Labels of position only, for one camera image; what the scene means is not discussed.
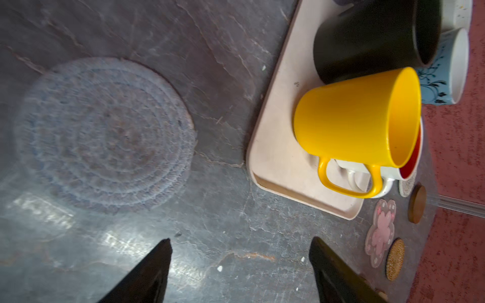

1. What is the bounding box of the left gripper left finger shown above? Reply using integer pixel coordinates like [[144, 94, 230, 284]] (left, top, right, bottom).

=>
[[100, 239, 173, 302]]

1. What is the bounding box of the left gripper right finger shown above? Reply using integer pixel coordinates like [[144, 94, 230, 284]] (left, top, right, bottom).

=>
[[309, 237, 384, 302]]

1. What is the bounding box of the pink flower coaster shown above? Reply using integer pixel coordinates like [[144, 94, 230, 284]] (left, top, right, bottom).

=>
[[365, 199, 397, 268]]

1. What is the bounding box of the tan woven round coaster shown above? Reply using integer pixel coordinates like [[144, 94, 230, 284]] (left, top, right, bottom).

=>
[[385, 238, 405, 282]]

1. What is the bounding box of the dark brown round coaster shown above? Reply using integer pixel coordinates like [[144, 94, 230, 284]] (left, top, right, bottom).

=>
[[407, 184, 427, 224]]

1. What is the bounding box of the white woven round coaster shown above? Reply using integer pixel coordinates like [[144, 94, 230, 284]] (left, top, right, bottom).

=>
[[399, 170, 417, 198]]

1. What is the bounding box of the brown paw coaster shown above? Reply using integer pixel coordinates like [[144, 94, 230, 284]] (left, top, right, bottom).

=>
[[359, 275, 389, 302]]

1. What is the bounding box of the grey woven round coaster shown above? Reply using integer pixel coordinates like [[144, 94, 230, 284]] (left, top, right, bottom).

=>
[[15, 58, 197, 213]]

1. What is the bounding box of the white mug red inside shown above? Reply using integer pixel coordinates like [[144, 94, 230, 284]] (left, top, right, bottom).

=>
[[336, 119, 424, 198]]

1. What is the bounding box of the beige serving tray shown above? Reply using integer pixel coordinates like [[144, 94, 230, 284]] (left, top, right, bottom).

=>
[[246, 0, 364, 220]]

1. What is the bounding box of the yellow mug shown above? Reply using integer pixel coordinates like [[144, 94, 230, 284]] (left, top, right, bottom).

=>
[[293, 67, 421, 199]]

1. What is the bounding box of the light blue floral mug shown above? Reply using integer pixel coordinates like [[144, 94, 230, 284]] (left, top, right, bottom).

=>
[[416, 28, 469, 106]]

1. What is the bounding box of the black mug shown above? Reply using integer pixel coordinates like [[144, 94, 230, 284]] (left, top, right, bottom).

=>
[[313, 0, 442, 85]]

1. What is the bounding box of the white mug back right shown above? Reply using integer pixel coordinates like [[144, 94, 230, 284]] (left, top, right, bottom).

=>
[[441, 0, 473, 32]]

